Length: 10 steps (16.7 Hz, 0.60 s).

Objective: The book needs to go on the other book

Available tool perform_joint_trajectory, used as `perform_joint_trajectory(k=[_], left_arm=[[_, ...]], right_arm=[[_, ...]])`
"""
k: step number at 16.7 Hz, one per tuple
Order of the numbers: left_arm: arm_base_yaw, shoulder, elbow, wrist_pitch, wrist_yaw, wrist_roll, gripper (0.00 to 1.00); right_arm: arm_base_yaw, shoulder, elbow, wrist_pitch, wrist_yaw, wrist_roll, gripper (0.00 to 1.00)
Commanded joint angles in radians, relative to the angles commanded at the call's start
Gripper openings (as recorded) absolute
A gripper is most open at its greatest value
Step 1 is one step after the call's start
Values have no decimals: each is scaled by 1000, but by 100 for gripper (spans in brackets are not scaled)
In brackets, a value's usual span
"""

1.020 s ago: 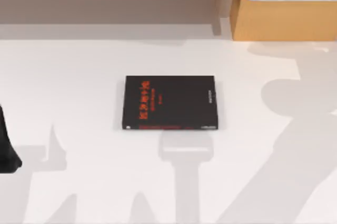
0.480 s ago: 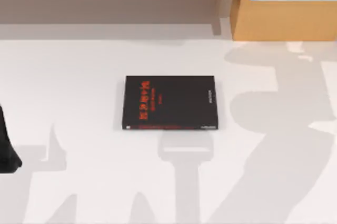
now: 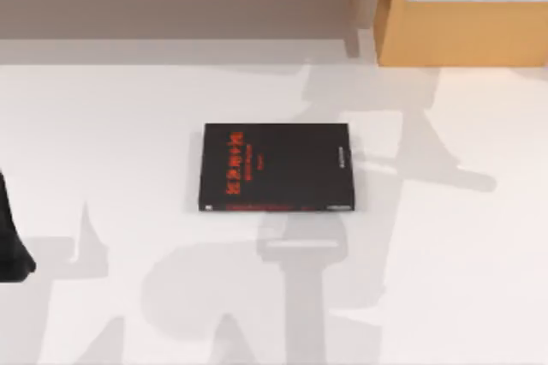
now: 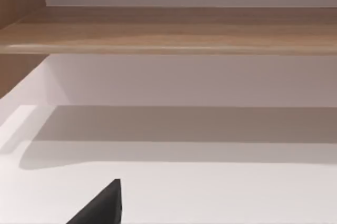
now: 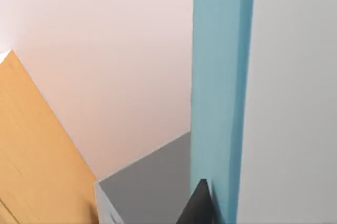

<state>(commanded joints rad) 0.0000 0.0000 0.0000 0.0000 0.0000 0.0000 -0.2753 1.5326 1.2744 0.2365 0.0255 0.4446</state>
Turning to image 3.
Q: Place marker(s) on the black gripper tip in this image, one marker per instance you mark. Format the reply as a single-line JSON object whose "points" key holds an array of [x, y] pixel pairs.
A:
{"points": [[10, 245]]}

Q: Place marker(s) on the orange wooden cupboard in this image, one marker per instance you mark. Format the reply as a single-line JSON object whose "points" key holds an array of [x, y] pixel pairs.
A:
{"points": [[462, 39]]}

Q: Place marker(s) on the black book with red lettering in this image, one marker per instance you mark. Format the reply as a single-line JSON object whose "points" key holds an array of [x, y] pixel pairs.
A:
{"points": [[278, 168]]}

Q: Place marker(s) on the orange wooden drawer front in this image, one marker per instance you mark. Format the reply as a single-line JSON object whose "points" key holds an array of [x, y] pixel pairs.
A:
{"points": [[471, 18]]}

